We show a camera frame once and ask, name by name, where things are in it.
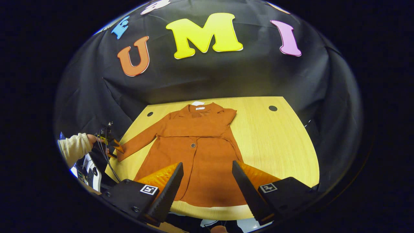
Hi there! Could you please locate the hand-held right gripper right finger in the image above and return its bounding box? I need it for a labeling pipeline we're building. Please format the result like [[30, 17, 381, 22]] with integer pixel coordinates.
[[231, 160, 320, 226]]

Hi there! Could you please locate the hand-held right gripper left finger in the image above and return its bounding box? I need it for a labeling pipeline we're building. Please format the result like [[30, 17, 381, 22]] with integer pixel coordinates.
[[101, 162, 184, 226]]

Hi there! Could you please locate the rust orange coat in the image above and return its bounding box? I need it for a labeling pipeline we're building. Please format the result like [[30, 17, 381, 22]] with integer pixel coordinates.
[[116, 102, 248, 207]]

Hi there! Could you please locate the black backdrop cloth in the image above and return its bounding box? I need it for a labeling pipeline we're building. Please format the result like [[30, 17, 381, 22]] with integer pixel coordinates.
[[53, 0, 364, 194]]

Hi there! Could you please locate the white curved frame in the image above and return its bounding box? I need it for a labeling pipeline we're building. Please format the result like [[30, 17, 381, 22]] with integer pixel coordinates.
[[85, 153, 103, 192]]

